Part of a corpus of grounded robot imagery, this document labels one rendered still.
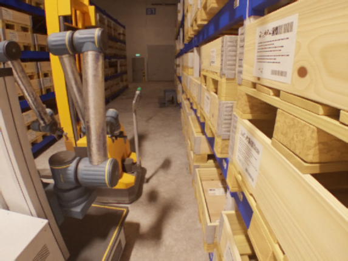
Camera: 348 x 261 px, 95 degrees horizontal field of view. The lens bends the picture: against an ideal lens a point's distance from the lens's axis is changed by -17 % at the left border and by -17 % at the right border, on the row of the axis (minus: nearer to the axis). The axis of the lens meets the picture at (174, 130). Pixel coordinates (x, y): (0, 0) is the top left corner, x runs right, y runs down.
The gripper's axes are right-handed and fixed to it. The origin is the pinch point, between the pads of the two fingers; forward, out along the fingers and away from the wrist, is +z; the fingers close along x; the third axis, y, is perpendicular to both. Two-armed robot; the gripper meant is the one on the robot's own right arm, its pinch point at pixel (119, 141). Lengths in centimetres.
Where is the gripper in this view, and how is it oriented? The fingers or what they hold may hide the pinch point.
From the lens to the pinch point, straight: 201.5
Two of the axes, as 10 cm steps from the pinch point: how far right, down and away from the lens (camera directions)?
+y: -1.1, 7.0, -7.1
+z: 0.0, 7.1, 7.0
